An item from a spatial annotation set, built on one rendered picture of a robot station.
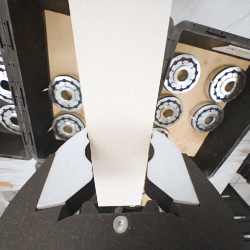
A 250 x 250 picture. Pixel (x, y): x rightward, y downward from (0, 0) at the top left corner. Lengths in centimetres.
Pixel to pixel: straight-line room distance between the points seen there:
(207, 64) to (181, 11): 20
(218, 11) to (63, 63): 52
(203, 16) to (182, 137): 42
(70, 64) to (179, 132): 42
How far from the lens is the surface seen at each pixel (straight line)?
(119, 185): 17
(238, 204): 204
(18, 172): 98
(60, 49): 40
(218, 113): 49
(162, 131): 43
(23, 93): 35
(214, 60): 46
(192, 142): 55
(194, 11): 57
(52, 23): 41
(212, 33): 34
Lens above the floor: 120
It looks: 61 degrees down
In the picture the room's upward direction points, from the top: 176 degrees clockwise
